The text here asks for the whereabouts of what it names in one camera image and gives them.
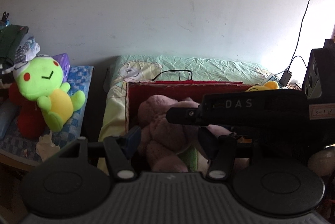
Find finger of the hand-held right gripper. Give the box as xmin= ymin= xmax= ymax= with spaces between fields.
xmin=166 ymin=90 xmax=309 ymax=127

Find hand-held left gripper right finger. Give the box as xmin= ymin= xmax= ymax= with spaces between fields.
xmin=197 ymin=126 xmax=265 ymax=180

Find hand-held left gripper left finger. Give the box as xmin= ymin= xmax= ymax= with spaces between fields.
xmin=59 ymin=126 xmax=142 ymax=182

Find mauve plush teddy bear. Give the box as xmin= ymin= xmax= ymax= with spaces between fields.
xmin=137 ymin=95 xmax=210 ymax=173

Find red cardboard box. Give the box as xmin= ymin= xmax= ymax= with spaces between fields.
xmin=126 ymin=80 xmax=252 ymax=172

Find green mushroom plush toy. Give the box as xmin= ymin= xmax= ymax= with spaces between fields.
xmin=180 ymin=147 xmax=207 ymax=172

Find black charger adapter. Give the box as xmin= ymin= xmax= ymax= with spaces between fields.
xmin=279 ymin=70 xmax=293 ymax=86

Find yellow tiger plush toy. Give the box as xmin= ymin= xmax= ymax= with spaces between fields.
xmin=245 ymin=81 xmax=279 ymax=92

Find white remote with blue buttons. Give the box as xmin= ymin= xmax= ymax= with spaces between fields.
xmin=262 ymin=73 xmax=282 ymax=88

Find green yellow printed bed sheet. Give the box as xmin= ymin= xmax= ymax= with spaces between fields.
xmin=98 ymin=55 xmax=304 ymax=175

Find black eyeglasses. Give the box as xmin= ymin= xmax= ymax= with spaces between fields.
xmin=152 ymin=70 xmax=193 ymax=82

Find blue checkered cloth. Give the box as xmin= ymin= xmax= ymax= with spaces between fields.
xmin=0 ymin=65 xmax=95 ymax=162

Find crumpled white tissue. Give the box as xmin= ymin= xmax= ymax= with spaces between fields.
xmin=35 ymin=134 xmax=62 ymax=163

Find purple package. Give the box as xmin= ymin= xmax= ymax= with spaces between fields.
xmin=51 ymin=54 xmax=71 ymax=83

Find red plush toy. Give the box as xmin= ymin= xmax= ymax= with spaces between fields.
xmin=8 ymin=81 xmax=49 ymax=139

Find green frog plush toy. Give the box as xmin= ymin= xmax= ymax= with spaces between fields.
xmin=13 ymin=54 xmax=86 ymax=132

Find wooden side table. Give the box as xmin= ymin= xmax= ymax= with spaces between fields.
xmin=0 ymin=148 xmax=42 ymax=172

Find blue pencil case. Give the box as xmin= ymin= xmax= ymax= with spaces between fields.
xmin=0 ymin=102 xmax=20 ymax=141

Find white blue patterned cloth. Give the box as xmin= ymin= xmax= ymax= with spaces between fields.
xmin=14 ymin=35 xmax=41 ymax=65

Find green striped garment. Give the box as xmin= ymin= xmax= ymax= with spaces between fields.
xmin=0 ymin=25 xmax=29 ymax=88

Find black wall cable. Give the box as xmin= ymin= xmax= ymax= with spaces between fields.
xmin=277 ymin=0 xmax=316 ymax=75

